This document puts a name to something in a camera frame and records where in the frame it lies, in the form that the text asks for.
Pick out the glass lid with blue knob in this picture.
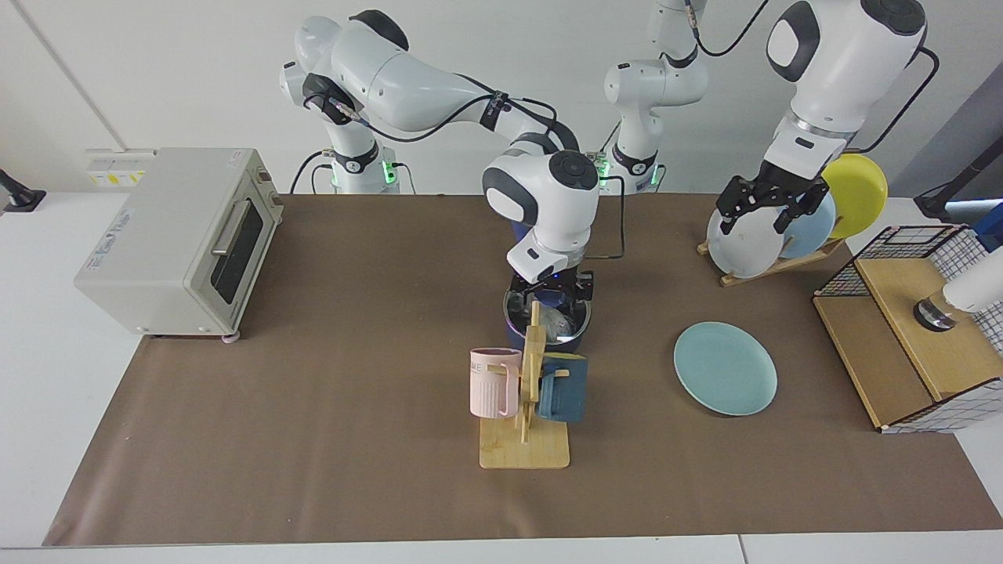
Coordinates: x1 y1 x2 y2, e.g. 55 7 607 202
505 291 590 343

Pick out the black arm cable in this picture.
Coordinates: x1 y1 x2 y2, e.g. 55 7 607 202
686 0 940 154
304 74 626 261

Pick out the pink ribbed cup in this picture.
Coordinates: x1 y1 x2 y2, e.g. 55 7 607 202
469 348 523 419

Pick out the dark blue cup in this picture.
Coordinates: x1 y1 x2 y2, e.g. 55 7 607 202
538 352 588 424

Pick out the white cylinder with silver end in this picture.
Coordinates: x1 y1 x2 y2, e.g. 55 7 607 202
913 266 1003 333

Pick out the pale toaster oven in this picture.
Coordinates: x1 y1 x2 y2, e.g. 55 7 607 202
74 147 284 344

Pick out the black base cable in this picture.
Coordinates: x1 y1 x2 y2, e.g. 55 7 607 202
290 149 336 195
596 117 624 177

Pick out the black pot with blue handle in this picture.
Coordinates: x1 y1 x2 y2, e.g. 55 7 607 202
504 219 593 353

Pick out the blue object at table edge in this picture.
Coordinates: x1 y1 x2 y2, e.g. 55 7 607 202
972 202 1003 253

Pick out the light blue plate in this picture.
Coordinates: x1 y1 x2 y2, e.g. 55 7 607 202
780 192 837 260

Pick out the wooden cup stand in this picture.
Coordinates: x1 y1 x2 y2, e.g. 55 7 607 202
479 301 571 470

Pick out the grey plate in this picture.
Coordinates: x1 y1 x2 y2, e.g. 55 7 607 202
706 205 785 279

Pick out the brown table cloth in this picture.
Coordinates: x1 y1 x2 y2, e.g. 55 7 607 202
43 193 1003 547

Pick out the wire basket with wooden floor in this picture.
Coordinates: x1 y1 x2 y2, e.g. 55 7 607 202
812 225 1003 434

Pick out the yellow plate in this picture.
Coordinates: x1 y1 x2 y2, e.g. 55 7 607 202
819 153 889 240

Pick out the teal plate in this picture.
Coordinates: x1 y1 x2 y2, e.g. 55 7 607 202
674 321 778 417

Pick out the black clamp mount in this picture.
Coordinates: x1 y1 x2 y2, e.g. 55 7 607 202
0 168 46 214

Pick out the wooden plate rack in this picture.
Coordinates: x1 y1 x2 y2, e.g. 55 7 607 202
697 235 847 288

